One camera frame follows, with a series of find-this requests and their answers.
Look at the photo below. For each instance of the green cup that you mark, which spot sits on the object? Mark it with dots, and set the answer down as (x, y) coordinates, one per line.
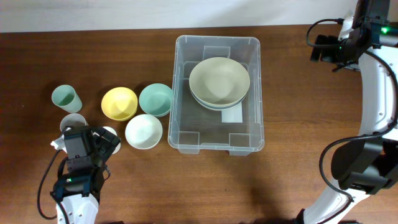
(66, 98)

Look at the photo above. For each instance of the cream cup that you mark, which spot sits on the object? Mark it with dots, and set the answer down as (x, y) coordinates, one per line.
(110, 129)

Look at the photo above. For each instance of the blue plate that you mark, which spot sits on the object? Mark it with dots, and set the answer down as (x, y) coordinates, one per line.
(227, 100)

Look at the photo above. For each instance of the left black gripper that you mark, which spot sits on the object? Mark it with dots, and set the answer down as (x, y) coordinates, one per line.
(107, 147)

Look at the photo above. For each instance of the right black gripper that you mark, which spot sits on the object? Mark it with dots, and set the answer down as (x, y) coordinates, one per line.
(326, 55)

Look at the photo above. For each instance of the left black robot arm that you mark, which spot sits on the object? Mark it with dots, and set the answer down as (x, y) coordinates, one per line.
(80, 176)

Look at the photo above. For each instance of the grey cup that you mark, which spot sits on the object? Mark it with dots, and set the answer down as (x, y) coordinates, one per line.
(74, 120)

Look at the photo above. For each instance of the green bowl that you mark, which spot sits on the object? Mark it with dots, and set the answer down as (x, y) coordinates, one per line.
(156, 99)

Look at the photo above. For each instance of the yellow bowl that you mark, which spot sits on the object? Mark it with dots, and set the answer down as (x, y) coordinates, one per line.
(119, 104)

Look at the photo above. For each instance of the white bowl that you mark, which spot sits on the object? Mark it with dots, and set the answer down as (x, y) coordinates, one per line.
(144, 132)

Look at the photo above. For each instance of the clear plastic storage bin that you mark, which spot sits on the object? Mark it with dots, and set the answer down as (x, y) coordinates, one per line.
(192, 127)

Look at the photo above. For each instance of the white label in bin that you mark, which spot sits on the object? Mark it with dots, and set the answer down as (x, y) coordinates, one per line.
(233, 114)

